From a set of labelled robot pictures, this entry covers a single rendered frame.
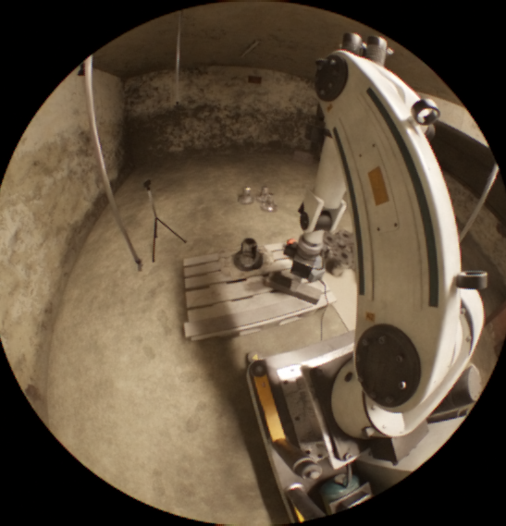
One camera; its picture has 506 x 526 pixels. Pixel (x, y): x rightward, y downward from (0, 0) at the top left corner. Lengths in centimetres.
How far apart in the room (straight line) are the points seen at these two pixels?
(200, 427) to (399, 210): 145
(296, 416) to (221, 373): 62
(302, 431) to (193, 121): 621
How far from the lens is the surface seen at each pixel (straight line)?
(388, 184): 41
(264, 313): 135
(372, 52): 91
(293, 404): 105
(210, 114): 590
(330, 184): 87
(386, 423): 68
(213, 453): 143
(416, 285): 37
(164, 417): 147
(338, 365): 84
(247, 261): 157
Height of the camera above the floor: 135
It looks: 47 degrees down
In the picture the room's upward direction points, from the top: 5 degrees clockwise
